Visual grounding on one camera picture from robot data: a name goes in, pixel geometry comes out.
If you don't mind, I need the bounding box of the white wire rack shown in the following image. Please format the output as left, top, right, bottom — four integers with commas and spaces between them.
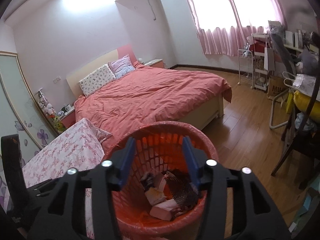
237, 49, 254, 89

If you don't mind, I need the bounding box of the blue tissue packet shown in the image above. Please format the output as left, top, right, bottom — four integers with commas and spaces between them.
150, 199, 180, 221

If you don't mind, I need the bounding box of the red plastic laundry basket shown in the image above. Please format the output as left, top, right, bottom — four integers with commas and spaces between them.
103, 121, 218, 239

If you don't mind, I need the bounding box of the red instant noodle cup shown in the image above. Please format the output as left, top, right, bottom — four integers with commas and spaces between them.
144, 187, 167, 206

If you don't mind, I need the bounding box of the sliding wardrobe with flowers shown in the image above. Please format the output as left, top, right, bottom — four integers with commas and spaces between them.
0, 51, 57, 213

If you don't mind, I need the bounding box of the floral white pillow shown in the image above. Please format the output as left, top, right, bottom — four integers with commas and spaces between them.
78, 64, 116, 97

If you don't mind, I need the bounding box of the bed with coral duvet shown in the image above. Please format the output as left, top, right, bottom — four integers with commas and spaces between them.
67, 44, 232, 153

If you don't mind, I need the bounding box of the pink left nightstand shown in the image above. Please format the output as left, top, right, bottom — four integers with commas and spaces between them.
60, 106, 76, 129

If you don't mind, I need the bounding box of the pink window curtain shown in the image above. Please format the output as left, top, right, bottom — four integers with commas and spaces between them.
187, 0, 286, 56

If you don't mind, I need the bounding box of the pink striped pillow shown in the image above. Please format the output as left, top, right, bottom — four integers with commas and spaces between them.
108, 54, 135, 79

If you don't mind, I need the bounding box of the stuffed toy display rack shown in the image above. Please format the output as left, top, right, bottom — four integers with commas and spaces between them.
36, 88, 66, 134

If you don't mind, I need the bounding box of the white rolling cart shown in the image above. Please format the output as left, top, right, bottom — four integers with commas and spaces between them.
251, 33, 272, 92

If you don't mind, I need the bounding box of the dark wooden chair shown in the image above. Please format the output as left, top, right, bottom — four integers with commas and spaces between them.
271, 79, 319, 190

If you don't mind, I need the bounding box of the floral pink tablecloth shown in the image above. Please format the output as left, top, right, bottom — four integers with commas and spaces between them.
21, 117, 114, 240

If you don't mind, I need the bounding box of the pink nightstand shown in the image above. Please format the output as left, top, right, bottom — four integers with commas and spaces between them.
60, 106, 76, 129
144, 59, 165, 68

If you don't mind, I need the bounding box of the pink right nightstand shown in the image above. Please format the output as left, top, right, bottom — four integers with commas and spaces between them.
144, 59, 165, 68

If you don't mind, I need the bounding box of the cluttered desk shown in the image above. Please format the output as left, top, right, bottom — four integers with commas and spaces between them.
268, 21, 320, 120

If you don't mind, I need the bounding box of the black mesh anti-slip mat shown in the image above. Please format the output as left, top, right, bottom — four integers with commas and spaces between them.
165, 170, 200, 210

